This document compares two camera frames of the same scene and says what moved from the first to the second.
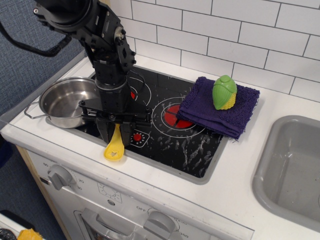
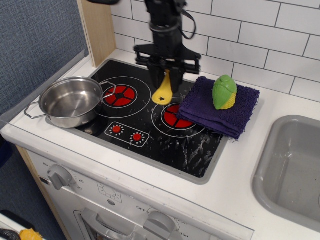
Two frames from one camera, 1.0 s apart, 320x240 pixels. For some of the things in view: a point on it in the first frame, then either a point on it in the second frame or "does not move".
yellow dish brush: (115, 149) → (164, 95)
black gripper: (114, 105) → (167, 50)
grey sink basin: (286, 177) does not move
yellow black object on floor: (6, 234) does not move
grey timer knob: (59, 176) does not move
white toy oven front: (95, 207) does not move
